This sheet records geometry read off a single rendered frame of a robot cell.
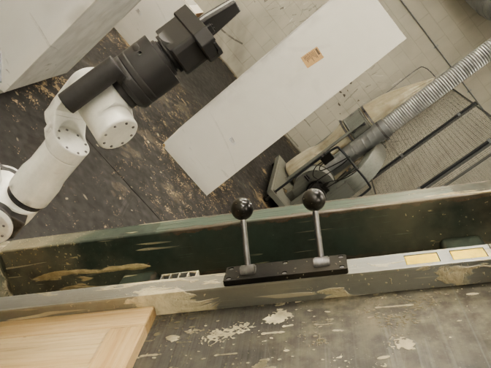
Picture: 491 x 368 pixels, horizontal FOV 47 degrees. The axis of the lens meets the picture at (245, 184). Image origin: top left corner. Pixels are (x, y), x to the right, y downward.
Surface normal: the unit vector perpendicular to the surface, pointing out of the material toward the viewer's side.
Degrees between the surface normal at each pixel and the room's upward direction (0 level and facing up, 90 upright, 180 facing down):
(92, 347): 60
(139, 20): 90
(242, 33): 90
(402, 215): 90
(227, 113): 90
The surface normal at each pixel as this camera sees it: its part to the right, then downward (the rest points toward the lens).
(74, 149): 0.66, -0.66
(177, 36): -0.43, -0.56
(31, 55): -0.12, 0.32
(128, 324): -0.18, -0.93
